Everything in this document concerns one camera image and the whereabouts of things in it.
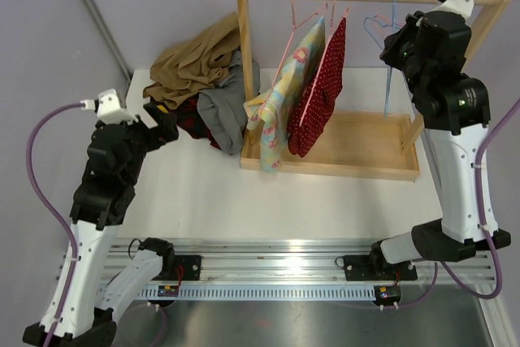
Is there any red black plaid skirt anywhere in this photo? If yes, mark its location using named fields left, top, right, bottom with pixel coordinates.
left=175, top=94, right=220, bottom=150

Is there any blue wire hanger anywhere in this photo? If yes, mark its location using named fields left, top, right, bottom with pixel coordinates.
left=383, top=0, right=401, bottom=117
left=363, top=16, right=394, bottom=50

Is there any grey skirt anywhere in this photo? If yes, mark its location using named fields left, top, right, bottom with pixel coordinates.
left=197, top=50, right=248, bottom=155

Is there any tan brown skirt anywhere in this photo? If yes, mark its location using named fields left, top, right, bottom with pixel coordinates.
left=143, top=11, right=240, bottom=110

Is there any pink wire hanger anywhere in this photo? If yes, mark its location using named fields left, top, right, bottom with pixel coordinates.
left=298, top=0, right=349, bottom=130
left=373, top=15, right=403, bottom=34
left=254, top=0, right=328, bottom=145

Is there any red white polka-dot skirt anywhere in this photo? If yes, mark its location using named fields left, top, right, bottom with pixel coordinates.
left=288, top=16, right=347, bottom=158

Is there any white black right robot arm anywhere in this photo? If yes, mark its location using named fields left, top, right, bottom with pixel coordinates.
left=368, top=11, right=511, bottom=279

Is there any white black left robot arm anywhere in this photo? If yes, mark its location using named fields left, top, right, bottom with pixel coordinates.
left=22, top=98, right=179, bottom=346

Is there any pastel floral skirt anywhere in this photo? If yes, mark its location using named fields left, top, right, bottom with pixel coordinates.
left=243, top=16, right=327, bottom=174

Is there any yellow plastic tray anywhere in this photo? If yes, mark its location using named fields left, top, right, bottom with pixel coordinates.
left=157, top=105, right=168, bottom=114

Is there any wooden clothes rack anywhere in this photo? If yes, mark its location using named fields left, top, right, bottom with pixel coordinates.
left=237, top=0, right=510, bottom=181

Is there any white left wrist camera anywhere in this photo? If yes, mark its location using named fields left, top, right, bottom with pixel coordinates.
left=80, top=89, right=157, bottom=128

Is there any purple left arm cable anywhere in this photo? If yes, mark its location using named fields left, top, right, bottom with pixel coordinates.
left=26, top=103, right=101, bottom=346

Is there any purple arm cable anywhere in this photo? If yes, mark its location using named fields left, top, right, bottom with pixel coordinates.
left=26, top=103, right=101, bottom=346
left=400, top=0, right=520, bottom=307

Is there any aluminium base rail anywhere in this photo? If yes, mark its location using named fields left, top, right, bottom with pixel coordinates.
left=99, top=237, right=495, bottom=301

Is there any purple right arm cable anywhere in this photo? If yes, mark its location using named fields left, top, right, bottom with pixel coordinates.
left=400, top=0, right=520, bottom=307

